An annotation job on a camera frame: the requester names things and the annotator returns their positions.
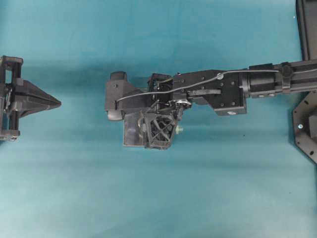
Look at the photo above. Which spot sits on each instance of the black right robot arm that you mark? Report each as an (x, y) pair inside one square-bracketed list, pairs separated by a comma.
[(224, 91)]

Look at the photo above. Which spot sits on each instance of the silver metal washer bushing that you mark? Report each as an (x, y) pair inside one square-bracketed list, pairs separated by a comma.
[(179, 129)]

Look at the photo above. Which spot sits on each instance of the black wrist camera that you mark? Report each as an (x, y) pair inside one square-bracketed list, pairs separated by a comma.
[(123, 98)]

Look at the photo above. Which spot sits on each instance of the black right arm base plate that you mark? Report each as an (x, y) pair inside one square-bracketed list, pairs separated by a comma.
[(304, 117)]

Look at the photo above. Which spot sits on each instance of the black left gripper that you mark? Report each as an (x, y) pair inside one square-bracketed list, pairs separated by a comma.
[(12, 84)]

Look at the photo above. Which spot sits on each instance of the grey metal base plate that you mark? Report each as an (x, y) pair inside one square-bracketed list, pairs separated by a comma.
[(135, 130)]

